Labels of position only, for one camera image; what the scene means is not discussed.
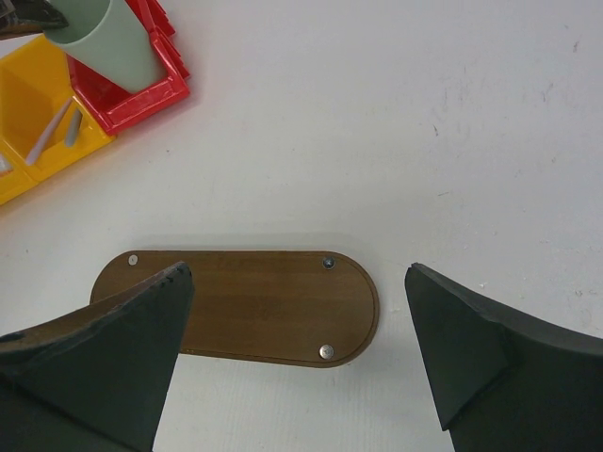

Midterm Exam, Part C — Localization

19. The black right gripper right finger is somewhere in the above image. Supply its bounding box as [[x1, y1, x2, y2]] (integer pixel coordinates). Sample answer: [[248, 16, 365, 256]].
[[404, 263, 602, 451]]

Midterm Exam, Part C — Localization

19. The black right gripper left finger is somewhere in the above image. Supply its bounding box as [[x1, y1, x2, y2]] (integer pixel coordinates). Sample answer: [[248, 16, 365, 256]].
[[1, 262, 194, 451]]

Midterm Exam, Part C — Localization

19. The yellow toothpaste bin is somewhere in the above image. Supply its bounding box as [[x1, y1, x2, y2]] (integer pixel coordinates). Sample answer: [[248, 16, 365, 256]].
[[1, 140, 37, 204]]

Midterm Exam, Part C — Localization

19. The red plastic bin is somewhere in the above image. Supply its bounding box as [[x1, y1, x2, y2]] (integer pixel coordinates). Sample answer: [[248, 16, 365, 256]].
[[66, 0, 189, 136]]

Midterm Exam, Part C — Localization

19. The pink toothbrush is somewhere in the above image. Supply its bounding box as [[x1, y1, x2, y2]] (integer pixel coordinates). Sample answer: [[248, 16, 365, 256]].
[[25, 97, 73, 166]]

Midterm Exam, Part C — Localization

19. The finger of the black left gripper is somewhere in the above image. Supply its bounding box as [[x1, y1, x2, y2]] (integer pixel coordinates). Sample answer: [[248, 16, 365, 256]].
[[0, 0, 68, 40]]

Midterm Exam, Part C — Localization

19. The yellow toothbrush bin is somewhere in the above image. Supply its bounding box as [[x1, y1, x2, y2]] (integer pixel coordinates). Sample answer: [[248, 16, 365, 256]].
[[1, 36, 114, 182]]

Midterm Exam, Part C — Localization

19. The pale green cup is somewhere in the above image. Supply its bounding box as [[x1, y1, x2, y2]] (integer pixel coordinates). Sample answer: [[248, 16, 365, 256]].
[[44, 0, 165, 93]]

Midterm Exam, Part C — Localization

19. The oval wooden tray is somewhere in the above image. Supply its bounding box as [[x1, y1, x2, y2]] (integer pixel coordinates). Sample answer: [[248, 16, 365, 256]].
[[90, 250, 380, 368]]

